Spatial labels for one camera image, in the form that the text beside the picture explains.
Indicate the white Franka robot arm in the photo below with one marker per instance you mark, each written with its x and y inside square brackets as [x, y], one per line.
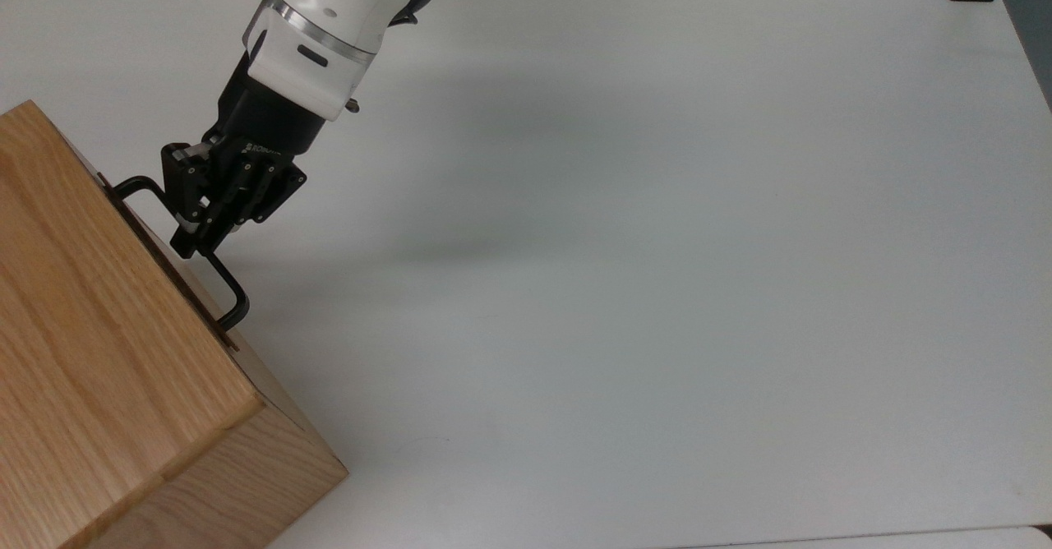
[345, 6]

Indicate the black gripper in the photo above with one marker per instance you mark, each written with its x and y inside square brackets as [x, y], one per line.
[267, 126]

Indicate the wooden drawer cabinet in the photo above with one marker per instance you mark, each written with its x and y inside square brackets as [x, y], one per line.
[99, 352]

